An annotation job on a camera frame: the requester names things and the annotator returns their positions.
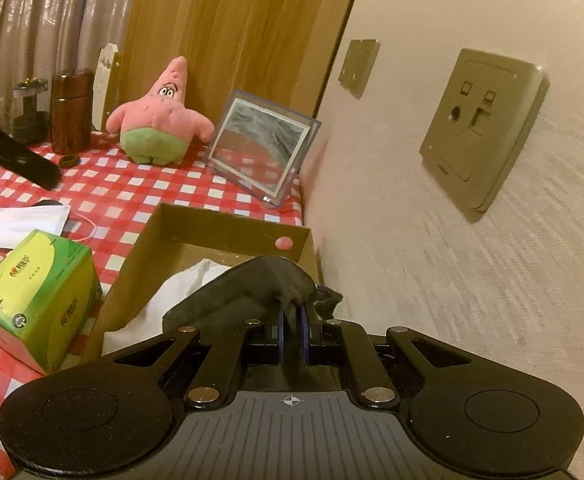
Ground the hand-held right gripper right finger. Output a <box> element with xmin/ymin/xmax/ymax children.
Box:
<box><xmin>299</xmin><ymin>305</ymin><xmax>478</xmax><ymax>408</ymax></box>

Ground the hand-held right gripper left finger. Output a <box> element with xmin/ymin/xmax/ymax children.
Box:
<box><xmin>102</xmin><ymin>305</ymin><xmax>289</xmax><ymax>408</ymax></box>

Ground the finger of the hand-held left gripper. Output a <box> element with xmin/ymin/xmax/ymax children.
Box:
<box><xmin>0</xmin><ymin>112</ymin><xmax>63</xmax><ymax>191</ymax></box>

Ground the black cloth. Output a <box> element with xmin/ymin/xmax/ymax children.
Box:
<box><xmin>162</xmin><ymin>256</ymin><xmax>343</xmax><ymax>342</ymax></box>

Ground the white and blue face mask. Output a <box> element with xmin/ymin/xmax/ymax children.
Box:
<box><xmin>0</xmin><ymin>202</ymin><xmax>97</xmax><ymax>251</ymax></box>

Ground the cream fluffy towel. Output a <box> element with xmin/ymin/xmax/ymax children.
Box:
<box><xmin>102</xmin><ymin>258</ymin><xmax>233</xmax><ymax>356</ymax></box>

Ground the brown cardboard box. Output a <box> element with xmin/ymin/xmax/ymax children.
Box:
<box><xmin>80</xmin><ymin>203</ymin><xmax>323</xmax><ymax>366</ymax></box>

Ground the dark glass jar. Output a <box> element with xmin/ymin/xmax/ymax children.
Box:
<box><xmin>12</xmin><ymin>78</ymin><xmax>52</xmax><ymax>142</ymax></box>

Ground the brown wooden canister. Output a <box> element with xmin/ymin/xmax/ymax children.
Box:
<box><xmin>50</xmin><ymin>71</ymin><xmax>95</xmax><ymax>156</ymax></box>

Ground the white wooden chair back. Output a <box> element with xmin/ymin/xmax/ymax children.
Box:
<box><xmin>92</xmin><ymin>44</ymin><xmax>122</xmax><ymax>133</ymax></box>

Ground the green tissue box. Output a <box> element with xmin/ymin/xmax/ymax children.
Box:
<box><xmin>0</xmin><ymin>229</ymin><xmax>103</xmax><ymax>375</ymax></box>

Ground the beige patterned curtain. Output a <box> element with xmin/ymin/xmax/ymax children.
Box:
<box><xmin>0</xmin><ymin>0</ymin><xmax>142</xmax><ymax>131</ymax></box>

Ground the pink starfish plush toy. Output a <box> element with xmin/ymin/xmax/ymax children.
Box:
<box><xmin>106</xmin><ymin>56</ymin><xmax>216</xmax><ymax>166</ymax></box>

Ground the red checkered tablecloth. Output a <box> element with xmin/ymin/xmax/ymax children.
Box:
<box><xmin>0</xmin><ymin>130</ymin><xmax>305</xmax><ymax>461</ymax></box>

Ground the wooden wardrobe panel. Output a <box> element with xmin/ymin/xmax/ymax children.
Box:
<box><xmin>122</xmin><ymin>0</ymin><xmax>367</xmax><ymax>126</ymax></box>

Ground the clear acrylic picture frame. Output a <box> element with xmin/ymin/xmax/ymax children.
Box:
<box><xmin>207</xmin><ymin>90</ymin><xmax>323</xmax><ymax>209</ymax></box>

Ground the gold wall socket plate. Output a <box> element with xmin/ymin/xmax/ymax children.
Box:
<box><xmin>419</xmin><ymin>48</ymin><xmax>548</xmax><ymax>223</ymax></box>

